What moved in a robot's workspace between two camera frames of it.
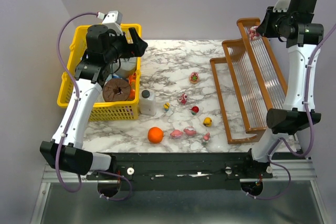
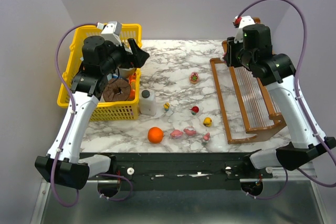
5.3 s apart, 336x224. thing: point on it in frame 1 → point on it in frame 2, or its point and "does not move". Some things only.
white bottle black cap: (148, 102) does not move
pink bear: (194, 77) does not move
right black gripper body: (269, 21) → (230, 54)
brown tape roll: (116, 89) does not move
